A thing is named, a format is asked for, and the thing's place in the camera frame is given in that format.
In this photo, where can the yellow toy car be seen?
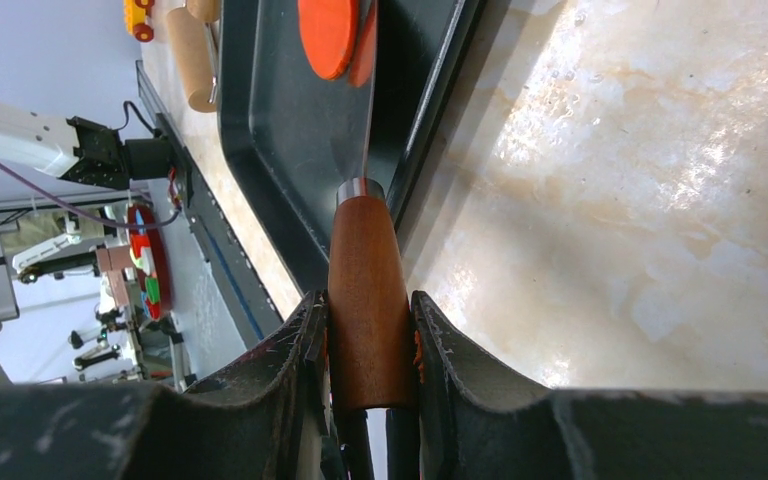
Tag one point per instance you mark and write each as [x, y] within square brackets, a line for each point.
[137, 15]

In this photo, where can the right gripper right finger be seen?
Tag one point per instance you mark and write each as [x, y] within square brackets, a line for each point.
[480, 419]

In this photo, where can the red round background object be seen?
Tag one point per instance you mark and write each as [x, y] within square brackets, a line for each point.
[148, 256]

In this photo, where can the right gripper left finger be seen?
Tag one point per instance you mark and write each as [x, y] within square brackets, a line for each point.
[259, 417]

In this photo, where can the wooden handled metal scraper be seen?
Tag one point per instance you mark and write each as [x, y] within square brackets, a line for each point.
[373, 394]

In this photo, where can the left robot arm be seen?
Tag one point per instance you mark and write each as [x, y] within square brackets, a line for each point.
[80, 151]

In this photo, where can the orange-red dough piece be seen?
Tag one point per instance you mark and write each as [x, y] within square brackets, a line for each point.
[328, 30]

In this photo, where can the black baking tray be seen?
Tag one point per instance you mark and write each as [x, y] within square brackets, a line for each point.
[276, 118]

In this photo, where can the wooden dough roller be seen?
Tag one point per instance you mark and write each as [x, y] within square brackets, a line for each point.
[194, 46]

